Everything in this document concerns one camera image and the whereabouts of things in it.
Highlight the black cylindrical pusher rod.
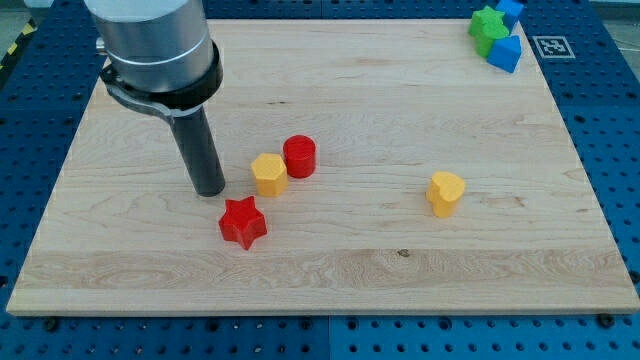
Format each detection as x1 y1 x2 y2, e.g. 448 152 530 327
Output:
170 106 226 197

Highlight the red star block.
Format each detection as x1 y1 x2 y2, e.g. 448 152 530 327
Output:
218 196 268 250

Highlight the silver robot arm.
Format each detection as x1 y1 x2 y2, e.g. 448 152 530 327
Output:
84 0 225 197

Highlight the yellow hexagon block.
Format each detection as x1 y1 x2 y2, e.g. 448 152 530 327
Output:
251 153 288 197

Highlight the green star block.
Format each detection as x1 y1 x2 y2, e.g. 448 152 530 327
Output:
468 5 505 36

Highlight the red cylinder block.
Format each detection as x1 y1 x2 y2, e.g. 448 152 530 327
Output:
283 135 316 178

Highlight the wooden board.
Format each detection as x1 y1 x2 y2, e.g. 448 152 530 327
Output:
7 20 639 316

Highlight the yellow heart block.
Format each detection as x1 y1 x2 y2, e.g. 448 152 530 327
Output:
426 171 466 218

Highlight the green rounded block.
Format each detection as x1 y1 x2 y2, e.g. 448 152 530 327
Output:
475 23 510 58

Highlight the blue pentagon block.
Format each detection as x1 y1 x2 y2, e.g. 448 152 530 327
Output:
487 35 522 73

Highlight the blue cube block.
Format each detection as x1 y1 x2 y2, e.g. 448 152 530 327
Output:
495 0 525 31

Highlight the white fiducial marker tag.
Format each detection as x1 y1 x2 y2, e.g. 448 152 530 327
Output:
533 35 575 59

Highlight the black clamp bracket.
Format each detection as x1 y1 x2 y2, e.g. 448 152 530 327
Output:
100 41 224 123

